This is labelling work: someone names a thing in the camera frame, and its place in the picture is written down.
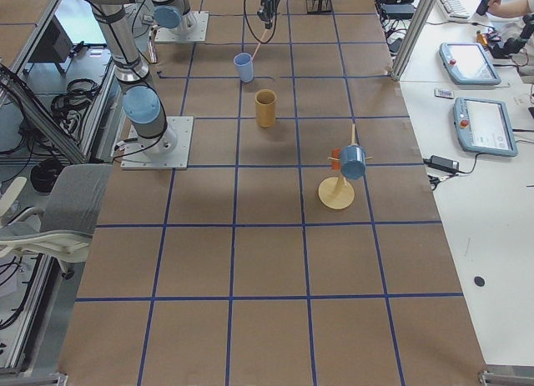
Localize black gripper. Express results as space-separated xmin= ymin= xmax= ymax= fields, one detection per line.
xmin=257 ymin=0 xmax=280 ymax=29

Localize pink chopstick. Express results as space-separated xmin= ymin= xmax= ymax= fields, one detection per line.
xmin=251 ymin=29 xmax=269 ymax=61

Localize light blue plastic cup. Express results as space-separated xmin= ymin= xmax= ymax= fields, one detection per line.
xmin=233 ymin=53 xmax=254 ymax=83

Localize person's forearm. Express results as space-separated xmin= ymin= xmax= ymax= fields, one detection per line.
xmin=499 ymin=0 xmax=533 ymax=18

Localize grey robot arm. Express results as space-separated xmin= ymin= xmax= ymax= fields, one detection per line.
xmin=84 ymin=0 xmax=190 ymax=153
xmin=151 ymin=0 xmax=197 ymax=35

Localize orange cup on stand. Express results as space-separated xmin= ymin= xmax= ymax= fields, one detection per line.
xmin=329 ymin=148 xmax=341 ymax=171

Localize blue cup on stand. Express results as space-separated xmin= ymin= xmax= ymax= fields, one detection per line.
xmin=339 ymin=144 xmax=366 ymax=180

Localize wooden cup tree stand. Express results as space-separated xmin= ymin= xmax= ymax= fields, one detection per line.
xmin=318 ymin=123 xmax=370 ymax=210

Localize bamboo cylinder holder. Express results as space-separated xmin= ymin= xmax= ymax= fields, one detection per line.
xmin=255 ymin=89 xmax=277 ymax=128

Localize white keyboard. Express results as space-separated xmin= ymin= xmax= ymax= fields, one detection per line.
xmin=436 ymin=0 xmax=471 ymax=20

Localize small white label box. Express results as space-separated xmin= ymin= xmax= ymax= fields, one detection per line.
xmin=434 ymin=88 xmax=455 ymax=99

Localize upper teach pendant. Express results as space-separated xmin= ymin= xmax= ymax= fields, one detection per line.
xmin=439 ymin=43 xmax=501 ymax=86

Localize teach pendant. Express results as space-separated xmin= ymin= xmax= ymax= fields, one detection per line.
xmin=439 ymin=43 xmax=501 ymax=86
xmin=453 ymin=98 xmax=518 ymax=157

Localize black device in hand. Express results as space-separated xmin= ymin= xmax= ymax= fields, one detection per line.
xmin=476 ymin=0 xmax=489 ymax=16

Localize black power adapter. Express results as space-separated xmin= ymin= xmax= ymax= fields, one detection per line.
xmin=426 ymin=155 xmax=460 ymax=174

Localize lower teach pendant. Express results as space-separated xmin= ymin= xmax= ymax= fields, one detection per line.
xmin=453 ymin=98 xmax=518 ymax=157

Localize grey office chair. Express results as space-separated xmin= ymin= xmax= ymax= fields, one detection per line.
xmin=1 ymin=163 xmax=112 ymax=279

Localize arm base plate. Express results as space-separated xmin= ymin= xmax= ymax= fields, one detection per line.
xmin=154 ymin=10 xmax=209 ymax=43
xmin=120 ymin=116 xmax=194 ymax=170

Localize aluminium frame post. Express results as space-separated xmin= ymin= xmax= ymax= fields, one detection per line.
xmin=390 ymin=0 xmax=436 ymax=81

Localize coiled black cables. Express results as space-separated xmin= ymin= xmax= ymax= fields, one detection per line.
xmin=50 ymin=78 xmax=101 ymax=124

